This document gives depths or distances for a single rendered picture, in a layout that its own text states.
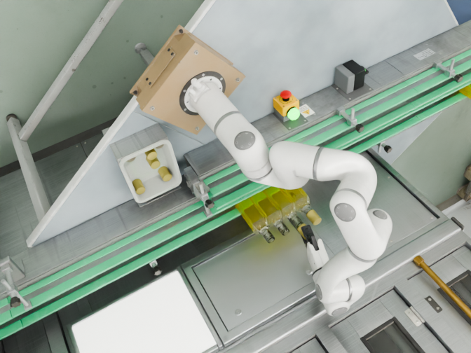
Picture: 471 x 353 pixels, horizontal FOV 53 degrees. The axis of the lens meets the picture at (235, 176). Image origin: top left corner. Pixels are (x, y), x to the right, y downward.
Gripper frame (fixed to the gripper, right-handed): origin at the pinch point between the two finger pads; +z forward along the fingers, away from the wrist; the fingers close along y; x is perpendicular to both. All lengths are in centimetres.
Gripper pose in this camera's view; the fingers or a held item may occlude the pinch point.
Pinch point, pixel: (307, 234)
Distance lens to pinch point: 161.9
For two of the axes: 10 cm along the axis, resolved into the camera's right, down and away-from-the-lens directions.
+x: -9.6, 2.6, -0.7
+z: -2.4, -7.2, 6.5
